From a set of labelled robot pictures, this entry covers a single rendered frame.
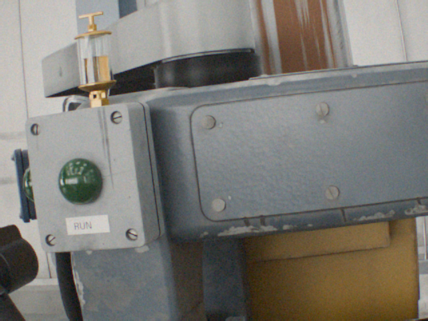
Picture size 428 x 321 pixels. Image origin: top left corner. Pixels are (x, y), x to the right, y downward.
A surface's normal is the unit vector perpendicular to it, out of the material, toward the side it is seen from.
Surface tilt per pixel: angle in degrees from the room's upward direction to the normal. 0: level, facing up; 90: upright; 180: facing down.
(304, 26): 90
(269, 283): 90
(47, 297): 90
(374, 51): 90
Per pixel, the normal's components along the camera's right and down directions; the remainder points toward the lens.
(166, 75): -0.74, 0.13
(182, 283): 0.97, -0.11
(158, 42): -0.89, 0.14
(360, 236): -0.22, 0.08
